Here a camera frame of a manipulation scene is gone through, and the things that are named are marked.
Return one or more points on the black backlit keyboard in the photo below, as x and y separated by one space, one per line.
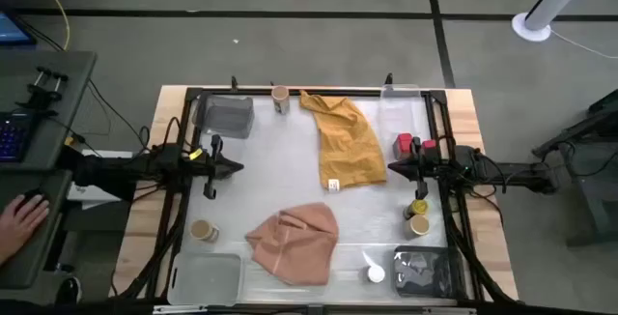
12 136

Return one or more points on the yellow tape tag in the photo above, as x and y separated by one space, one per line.
196 154

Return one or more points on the smoky grey plastic bin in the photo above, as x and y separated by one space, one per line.
227 117

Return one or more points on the white box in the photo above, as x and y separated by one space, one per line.
92 195

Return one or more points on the clear plastic bin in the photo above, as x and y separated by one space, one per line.
207 278

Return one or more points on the pink woven cloth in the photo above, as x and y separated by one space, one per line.
294 242

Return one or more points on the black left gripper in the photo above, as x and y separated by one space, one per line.
217 166

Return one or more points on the person's shoe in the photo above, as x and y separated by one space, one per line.
68 291

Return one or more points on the black aluminium table frame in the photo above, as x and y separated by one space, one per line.
338 92

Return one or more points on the black plastic bin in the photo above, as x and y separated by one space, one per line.
425 271

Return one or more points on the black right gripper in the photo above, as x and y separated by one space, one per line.
422 166

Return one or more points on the black table clamp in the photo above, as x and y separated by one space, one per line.
234 84
388 79

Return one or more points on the mustard yellow cloth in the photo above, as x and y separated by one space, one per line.
347 146

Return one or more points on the grey desk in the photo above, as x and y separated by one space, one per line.
63 112

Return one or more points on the computer monitor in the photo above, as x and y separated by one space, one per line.
12 30

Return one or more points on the person's hand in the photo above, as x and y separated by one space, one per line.
19 223

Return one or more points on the beige-lid seasoning jar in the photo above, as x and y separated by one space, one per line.
280 95
419 225
200 229

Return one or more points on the black desk clamp stand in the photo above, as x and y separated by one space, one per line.
43 95

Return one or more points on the red smoked paprika tin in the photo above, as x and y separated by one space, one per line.
429 145
402 143

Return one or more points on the white pole with round base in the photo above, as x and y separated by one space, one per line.
531 32

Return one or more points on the white table mat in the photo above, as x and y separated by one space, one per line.
270 175

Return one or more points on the black equipment stand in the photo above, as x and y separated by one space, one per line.
594 199

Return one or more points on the yellow-lid seasoning jar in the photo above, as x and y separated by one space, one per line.
418 206

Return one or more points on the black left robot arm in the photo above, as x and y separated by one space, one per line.
159 165

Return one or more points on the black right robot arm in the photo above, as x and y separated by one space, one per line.
512 172

